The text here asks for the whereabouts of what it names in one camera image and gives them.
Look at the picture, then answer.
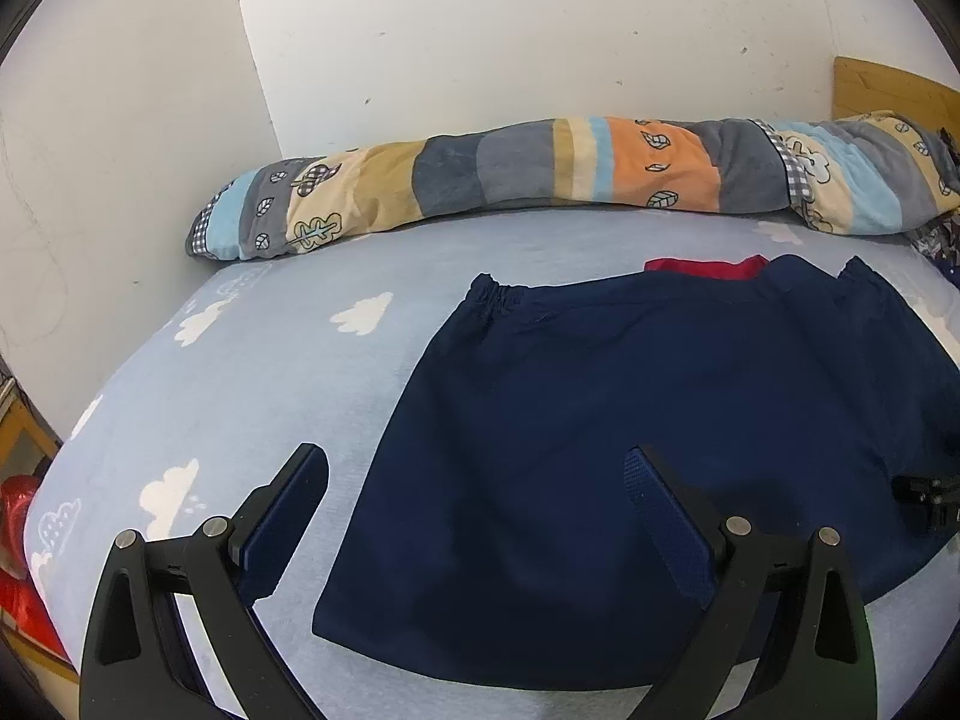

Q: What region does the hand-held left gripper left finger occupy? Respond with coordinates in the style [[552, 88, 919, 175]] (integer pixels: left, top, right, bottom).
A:
[[79, 444, 331, 720]]

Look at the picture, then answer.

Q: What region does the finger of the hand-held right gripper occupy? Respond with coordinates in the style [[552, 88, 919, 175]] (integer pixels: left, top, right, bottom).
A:
[[892, 471, 960, 535]]

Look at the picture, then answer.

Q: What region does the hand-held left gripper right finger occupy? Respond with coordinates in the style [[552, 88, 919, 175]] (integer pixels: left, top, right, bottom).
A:
[[621, 444, 878, 720]]

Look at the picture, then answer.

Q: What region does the navy work jacket red collar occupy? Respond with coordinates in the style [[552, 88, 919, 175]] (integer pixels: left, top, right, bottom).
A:
[[311, 253, 960, 691]]

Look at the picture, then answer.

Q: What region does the light blue cloud bedsheet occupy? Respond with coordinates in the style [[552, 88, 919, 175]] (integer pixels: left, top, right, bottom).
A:
[[22, 206, 960, 720]]

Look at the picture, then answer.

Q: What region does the dark leaf-patterned cloth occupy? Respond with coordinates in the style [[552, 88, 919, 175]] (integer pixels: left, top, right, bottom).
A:
[[904, 124, 960, 278]]

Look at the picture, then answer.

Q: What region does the red plastic bag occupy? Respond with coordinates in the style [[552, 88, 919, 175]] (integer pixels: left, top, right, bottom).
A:
[[0, 474, 72, 672]]

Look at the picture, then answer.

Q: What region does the wooden side table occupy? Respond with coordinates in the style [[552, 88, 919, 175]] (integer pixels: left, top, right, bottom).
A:
[[0, 379, 65, 482]]

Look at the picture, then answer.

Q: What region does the rolled patchwork quilt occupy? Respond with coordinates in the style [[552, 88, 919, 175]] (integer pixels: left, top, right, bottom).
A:
[[186, 111, 960, 263]]

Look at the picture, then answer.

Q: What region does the wooden headboard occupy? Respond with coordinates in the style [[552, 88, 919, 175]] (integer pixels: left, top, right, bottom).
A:
[[832, 56, 960, 125]]

